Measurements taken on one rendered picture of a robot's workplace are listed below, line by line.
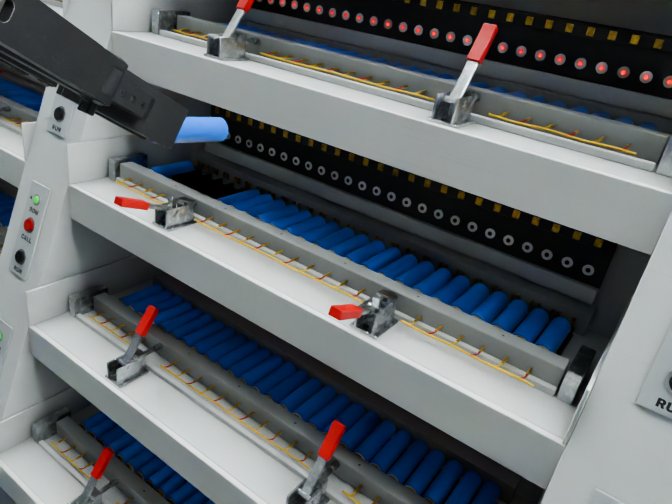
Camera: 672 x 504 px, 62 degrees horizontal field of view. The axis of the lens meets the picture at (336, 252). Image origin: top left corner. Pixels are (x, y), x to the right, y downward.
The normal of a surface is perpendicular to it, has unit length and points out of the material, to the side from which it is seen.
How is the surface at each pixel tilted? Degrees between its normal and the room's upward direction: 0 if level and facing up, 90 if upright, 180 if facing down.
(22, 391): 90
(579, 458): 90
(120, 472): 20
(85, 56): 92
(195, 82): 110
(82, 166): 90
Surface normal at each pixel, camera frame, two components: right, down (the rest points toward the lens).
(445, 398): -0.57, 0.28
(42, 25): 0.87, 0.39
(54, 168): -0.49, -0.04
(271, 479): 0.15, -0.89
